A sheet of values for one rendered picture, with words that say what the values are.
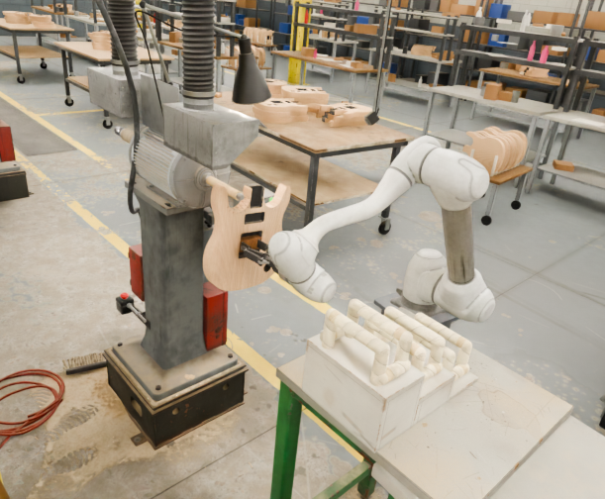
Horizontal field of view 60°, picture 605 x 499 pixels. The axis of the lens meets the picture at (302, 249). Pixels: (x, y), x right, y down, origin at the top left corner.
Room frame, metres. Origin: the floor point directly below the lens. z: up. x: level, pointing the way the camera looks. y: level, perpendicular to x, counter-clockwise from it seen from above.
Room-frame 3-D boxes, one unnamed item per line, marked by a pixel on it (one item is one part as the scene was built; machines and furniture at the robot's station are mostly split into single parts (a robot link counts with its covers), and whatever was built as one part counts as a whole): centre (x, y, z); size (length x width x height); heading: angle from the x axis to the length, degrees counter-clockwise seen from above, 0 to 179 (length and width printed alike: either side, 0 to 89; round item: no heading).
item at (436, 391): (1.17, -0.29, 0.98); 0.27 x 0.16 x 0.09; 44
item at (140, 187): (2.03, 0.56, 1.11); 0.36 x 0.24 x 0.04; 44
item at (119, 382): (2.03, 0.56, 0.12); 0.61 x 0.51 x 0.25; 134
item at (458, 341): (1.31, -0.44, 1.04); 0.20 x 0.03 x 0.03; 43
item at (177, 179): (1.99, 0.51, 1.25); 0.41 x 0.27 x 0.26; 44
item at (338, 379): (1.06, -0.18, 1.02); 0.27 x 0.15 x 0.17; 44
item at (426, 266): (1.97, -0.54, 0.87); 0.18 x 0.16 x 0.22; 42
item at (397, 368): (0.99, -0.24, 1.12); 0.11 x 0.03 x 0.03; 134
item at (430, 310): (2.00, -0.52, 0.73); 0.22 x 0.18 x 0.06; 37
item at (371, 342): (1.03, -0.15, 1.20); 0.20 x 0.03 x 0.03; 43
